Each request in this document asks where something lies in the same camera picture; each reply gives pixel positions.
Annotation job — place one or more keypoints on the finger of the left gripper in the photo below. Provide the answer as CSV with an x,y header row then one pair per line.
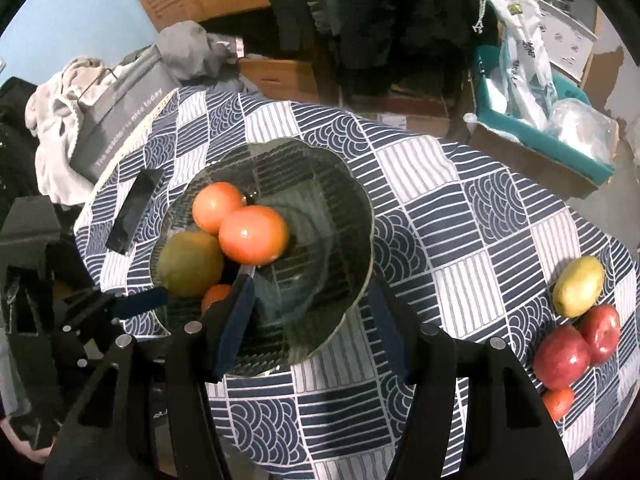
x,y
127,307
134,206

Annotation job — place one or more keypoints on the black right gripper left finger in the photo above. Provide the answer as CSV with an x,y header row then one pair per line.
x,y
109,433

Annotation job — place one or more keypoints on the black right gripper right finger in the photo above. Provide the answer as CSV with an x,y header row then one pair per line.
x,y
509,434

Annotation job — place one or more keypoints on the small orange fruit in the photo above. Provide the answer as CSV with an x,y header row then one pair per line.
x,y
214,203

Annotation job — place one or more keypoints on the yellow mango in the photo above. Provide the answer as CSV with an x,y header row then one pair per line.
x,y
190,264

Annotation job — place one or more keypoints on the large orange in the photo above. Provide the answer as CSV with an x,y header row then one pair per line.
x,y
216,293

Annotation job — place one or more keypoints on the orange red tomato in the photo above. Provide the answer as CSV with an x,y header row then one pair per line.
x,y
254,235

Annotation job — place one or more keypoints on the red apple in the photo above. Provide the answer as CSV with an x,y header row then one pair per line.
x,y
561,358
600,327

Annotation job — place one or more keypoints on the dark glass fruit bowl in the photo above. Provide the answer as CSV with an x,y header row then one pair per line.
x,y
302,297

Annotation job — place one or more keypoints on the small tangerine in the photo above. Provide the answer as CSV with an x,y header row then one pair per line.
x,y
558,402

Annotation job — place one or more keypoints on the grey tote bag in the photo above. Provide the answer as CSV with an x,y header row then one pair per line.
x,y
120,108

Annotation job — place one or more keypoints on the beige crumpled cloth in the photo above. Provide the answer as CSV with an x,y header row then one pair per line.
x,y
54,114

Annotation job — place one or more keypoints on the grey crumpled clothes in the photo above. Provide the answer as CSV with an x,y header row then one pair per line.
x,y
192,53

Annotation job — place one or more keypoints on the yellow green pear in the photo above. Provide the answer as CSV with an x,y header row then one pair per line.
x,y
578,287

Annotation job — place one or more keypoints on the small wooden box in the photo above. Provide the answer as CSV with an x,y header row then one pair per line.
x,y
282,79

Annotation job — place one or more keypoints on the blue white patterned tablecloth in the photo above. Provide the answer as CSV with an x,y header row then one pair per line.
x,y
470,244

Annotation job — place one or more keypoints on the brown cardboard box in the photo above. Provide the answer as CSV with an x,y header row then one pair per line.
x,y
559,179

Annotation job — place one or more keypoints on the black hanging coat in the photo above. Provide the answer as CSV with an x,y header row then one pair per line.
x,y
376,44

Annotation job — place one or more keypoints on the clear plastic bag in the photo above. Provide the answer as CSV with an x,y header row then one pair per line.
x,y
583,128

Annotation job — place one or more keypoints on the white printed plastic bag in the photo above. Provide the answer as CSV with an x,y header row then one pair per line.
x,y
523,59

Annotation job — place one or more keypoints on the white patterned storage box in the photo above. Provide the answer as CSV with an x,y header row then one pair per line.
x,y
569,43

